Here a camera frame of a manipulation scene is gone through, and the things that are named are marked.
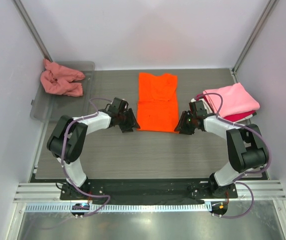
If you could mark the clear grey plastic bin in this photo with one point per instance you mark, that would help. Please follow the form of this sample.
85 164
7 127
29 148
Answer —
48 107

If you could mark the slotted cable duct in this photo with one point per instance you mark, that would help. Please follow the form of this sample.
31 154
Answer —
71 207

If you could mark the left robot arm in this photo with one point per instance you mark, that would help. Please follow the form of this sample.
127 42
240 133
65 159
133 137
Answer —
68 137

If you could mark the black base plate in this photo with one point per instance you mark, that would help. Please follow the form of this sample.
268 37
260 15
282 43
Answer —
157 191

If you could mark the left frame post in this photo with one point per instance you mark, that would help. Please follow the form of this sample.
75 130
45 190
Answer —
31 28

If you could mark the magenta folded t shirt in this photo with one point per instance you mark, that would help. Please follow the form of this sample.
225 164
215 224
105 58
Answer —
235 117

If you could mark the salmon pink crumpled t shirt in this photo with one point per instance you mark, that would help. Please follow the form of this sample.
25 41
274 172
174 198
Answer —
61 80

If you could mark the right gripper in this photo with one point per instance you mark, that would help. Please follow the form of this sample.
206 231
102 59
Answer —
181 126

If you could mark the frame post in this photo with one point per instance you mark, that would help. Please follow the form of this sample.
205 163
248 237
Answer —
31 28
262 20

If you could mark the light pink folded t shirt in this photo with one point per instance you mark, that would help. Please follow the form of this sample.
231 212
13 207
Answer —
231 100

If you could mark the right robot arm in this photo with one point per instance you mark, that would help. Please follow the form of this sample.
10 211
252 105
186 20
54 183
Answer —
246 149

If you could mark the right frame post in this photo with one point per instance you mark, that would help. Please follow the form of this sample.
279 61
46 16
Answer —
262 20

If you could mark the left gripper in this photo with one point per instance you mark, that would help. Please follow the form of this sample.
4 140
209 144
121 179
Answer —
128 127

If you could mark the orange t shirt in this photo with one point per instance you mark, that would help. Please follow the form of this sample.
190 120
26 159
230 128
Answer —
157 102

